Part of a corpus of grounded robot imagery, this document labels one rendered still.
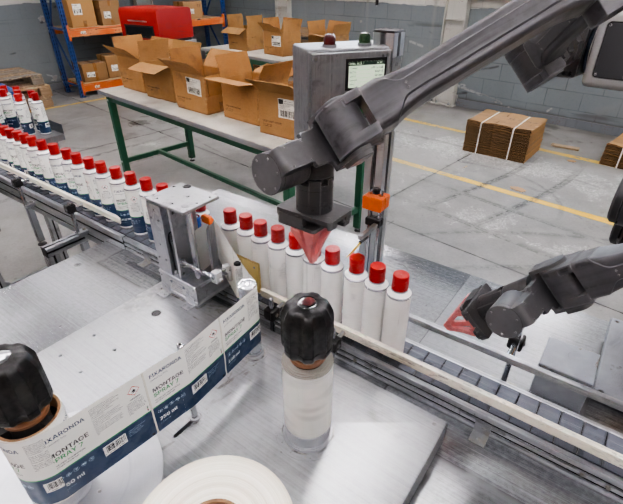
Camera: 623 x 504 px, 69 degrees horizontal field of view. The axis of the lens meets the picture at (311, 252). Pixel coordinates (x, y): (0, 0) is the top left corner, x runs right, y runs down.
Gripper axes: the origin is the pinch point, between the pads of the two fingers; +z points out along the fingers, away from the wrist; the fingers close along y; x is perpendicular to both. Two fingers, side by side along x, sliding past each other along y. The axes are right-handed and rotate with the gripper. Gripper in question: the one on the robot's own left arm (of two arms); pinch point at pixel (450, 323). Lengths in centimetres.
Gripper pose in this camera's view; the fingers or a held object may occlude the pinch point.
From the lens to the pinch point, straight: 95.1
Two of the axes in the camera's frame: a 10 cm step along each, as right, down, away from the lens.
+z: -5.1, 4.0, 7.6
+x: 6.0, 8.0, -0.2
